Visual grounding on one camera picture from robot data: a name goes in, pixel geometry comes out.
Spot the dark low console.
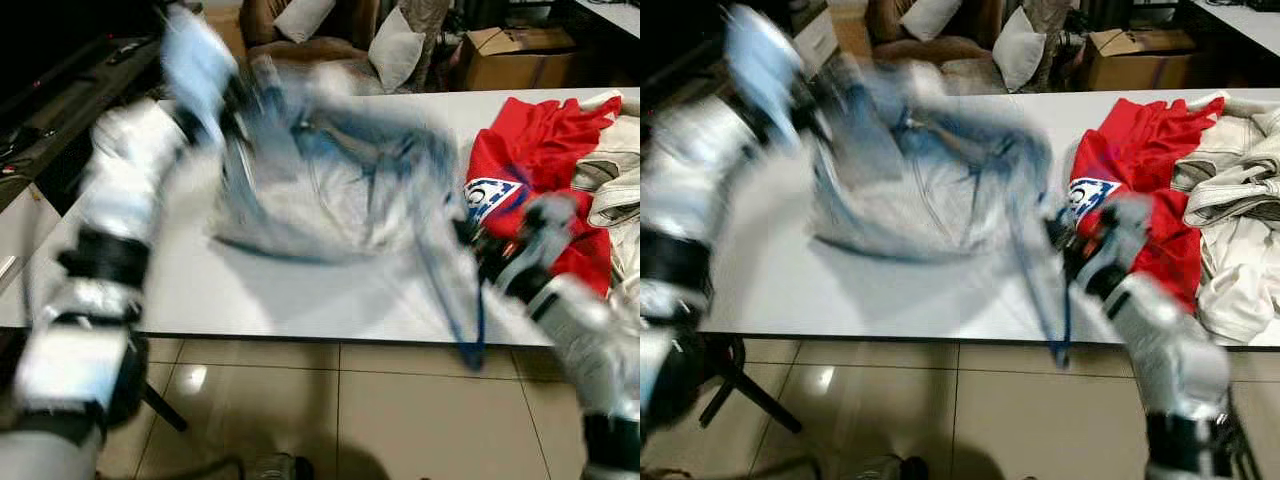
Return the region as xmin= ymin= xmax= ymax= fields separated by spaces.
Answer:
xmin=640 ymin=35 xmax=741 ymax=111
xmin=0 ymin=35 xmax=166 ymax=216

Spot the white pillow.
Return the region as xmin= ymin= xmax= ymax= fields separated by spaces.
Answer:
xmin=272 ymin=0 xmax=336 ymax=46
xmin=898 ymin=0 xmax=961 ymax=43
xmin=992 ymin=8 xmax=1046 ymax=93
xmin=368 ymin=8 xmax=426 ymax=93

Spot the open cardboard box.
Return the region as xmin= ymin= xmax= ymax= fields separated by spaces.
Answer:
xmin=460 ymin=28 xmax=579 ymax=93
xmin=1085 ymin=28 xmax=1201 ymax=93

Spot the grey robot left foot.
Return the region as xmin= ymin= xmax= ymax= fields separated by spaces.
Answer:
xmin=243 ymin=455 xmax=316 ymax=480
xmin=848 ymin=455 xmax=926 ymax=480

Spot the red shirt with logo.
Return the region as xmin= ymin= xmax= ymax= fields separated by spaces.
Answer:
xmin=463 ymin=95 xmax=623 ymax=298
xmin=1065 ymin=95 xmax=1226 ymax=311

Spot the brown sofa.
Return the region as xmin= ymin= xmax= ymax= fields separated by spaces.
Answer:
xmin=240 ymin=0 xmax=461 ymax=96
xmin=865 ymin=0 xmax=1086 ymax=96

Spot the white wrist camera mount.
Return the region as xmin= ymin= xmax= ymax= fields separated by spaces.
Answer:
xmin=722 ymin=5 xmax=806 ymax=151
xmin=160 ymin=5 xmax=241 ymax=151
xmin=505 ymin=193 xmax=576 ymax=291
xmin=1090 ymin=195 xmax=1156 ymax=281

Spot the black table leg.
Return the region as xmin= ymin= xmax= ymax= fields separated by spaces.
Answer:
xmin=140 ymin=383 xmax=191 ymax=433
xmin=700 ymin=335 xmax=803 ymax=433

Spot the blue plastic hanger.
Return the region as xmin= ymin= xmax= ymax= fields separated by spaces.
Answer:
xmin=415 ymin=130 xmax=491 ymax=371
xmin=1005 ymin=130 xmax=1076 ymax=369

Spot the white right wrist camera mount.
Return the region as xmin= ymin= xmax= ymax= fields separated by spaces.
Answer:
xmin=1090 ymin=195 xmax=1156 ymax=281
xmin=505 ymin=193 xmax=576 ymax=291

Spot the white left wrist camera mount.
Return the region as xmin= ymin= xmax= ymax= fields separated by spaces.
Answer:
xmin=160 ymin=5 xmax=241 ymax=151
xmin=722 ymin=5 xmax=806 ymax=151

